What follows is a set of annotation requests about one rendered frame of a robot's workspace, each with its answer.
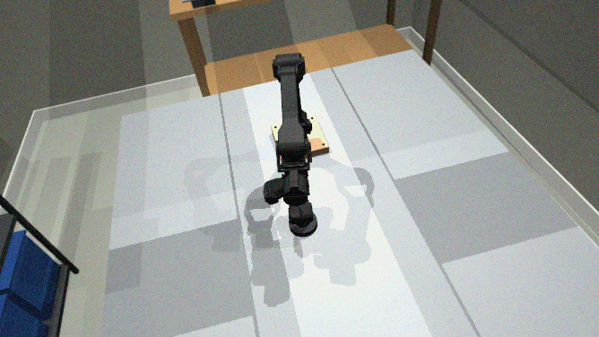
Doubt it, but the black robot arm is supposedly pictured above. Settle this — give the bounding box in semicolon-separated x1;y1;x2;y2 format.
263;53;312;206

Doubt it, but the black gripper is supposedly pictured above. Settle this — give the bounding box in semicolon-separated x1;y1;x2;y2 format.
288;200;314;224

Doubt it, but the dark grey round pedestal with shaft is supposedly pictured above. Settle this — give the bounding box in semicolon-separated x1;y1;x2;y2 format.
289;213;317;238

